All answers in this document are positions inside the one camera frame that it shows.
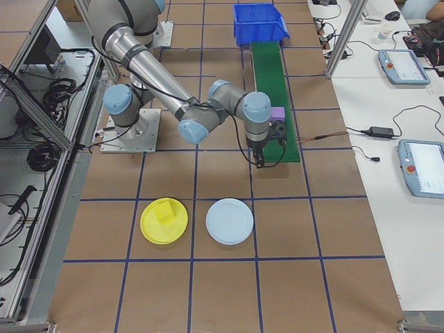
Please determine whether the green conveyor belt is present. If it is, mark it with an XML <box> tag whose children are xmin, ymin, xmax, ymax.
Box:
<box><xmin>248</xmin><ymin>41</ymin><xmax>302</xmax><ymax>165</ymax></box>

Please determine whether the aluminium profile post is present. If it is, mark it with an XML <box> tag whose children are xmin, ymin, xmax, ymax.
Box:
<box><xmin>324</xmin><ymin>0</ymin><xmax>368</xmax><ymax>80</ymax></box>

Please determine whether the yellow foam block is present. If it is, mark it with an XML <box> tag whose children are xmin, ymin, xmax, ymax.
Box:
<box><xmin>154</xmin><ymin>200</ymin><xmax>178</xmax><ymax>225</ymax></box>

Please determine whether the person bare forearm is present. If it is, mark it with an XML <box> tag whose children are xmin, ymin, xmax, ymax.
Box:
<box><xmin>425</xmin><ymin>1</ymin><xmax>444</xmax><ymax>21</ymax></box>

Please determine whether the aluminium profile bar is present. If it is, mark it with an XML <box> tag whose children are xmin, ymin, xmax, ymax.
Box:
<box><xmin>0</xmin><ymin>321</ymin><xmax>56</xmax><ymax>333</ymax></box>
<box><xmin>398</xmin><ymin>318</ymin><xmax>444</xmax><ymax>333</ymax></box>

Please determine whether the blue plastic storage bin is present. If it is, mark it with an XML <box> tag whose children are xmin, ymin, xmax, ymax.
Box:
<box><xmin>232</xmin><ymin>2</ymin><xmax>291</xmax><ymax>48</ymax></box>

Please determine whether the black control box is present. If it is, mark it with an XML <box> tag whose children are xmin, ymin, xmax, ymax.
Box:
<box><xmin>24</xmin><ymin>26</ymin><xmax>64</xmax><ymax>74</ymax></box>

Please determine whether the white square base plate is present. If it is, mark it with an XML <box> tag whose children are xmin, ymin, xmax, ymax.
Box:
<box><xmin>152</xmin><ymin>20</ymin><xmax>174</xmax><ymax>48</ymax></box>
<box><xmin>100</xmin><ymin>108</ymin><xmax>162</xmax><ymax>154</ymax></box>

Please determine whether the blue-grey teach pendant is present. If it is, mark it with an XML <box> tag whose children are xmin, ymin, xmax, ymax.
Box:
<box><xmin>377</xmin><ymin>48</ymin><xmax>432</xmax><ymax>86</ymax></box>
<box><xmin>397</xmin><ymin>138</ymin><xmax>444</xmax><ymax>200</ymax></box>

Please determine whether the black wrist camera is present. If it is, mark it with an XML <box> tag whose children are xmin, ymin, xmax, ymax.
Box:
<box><xmin>269</xmin><ymin>119</ymin><xmax>289</xmax><ymax>148</ymax></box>

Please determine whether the red conveyor power wire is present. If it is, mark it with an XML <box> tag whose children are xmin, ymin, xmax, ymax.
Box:
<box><xmin>296</xmin><ymin>133</ymin><xmax>349</xmax><ymax>144</ymax></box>

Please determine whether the black power adapter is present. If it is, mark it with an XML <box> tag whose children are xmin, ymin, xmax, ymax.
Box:
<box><xmin>366</xmin><ymin>126</ymin><xmax>396</xmax><ymax>139</ymax></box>

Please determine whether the light blue round plate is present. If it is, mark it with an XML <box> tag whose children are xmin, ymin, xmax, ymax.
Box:
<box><xmin>205</xmin><ymin>198</ymin><xmax>255</xmax><ymax>246</ymax></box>

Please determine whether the white paper cup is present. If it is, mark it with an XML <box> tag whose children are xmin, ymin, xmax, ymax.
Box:
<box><xmin>377</xmin><ymin>24</ymin><xmax>395</xmax><ymax>42</ymax></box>

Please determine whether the brown cardboard box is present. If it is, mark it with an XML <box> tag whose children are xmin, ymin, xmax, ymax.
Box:
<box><xmin>57</xmin><ymin>0</ymin><xmax>89</xmax><ymax>22</ymax></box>

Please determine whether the yellow round plate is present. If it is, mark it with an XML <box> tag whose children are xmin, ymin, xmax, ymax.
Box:
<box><xmin>139</xmin><ymin>197</ymin><xmax>189</xmax><ymax>244</ymax></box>

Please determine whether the metal V-shaped frame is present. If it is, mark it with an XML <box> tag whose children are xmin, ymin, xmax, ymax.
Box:
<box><xmin>0</xmin><ymin>0</ymin><xmax>121</xmax><ymax>325</ymax></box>

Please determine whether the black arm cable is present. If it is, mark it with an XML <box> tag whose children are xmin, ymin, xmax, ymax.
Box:
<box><xmin>228</xmin><ymin>114</ymin><xmax>289</xmax><ymax>168</ymax></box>

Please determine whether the black cable coil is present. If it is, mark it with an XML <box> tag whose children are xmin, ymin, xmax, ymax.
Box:
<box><xmin>27</xmin><ymin>144</ymin><xmax>62</xmax><ymax>174</ymax></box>
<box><xmin>42</xmin><ymin>78</ymin><xmax>87</xmax><ymax>109</ymax></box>

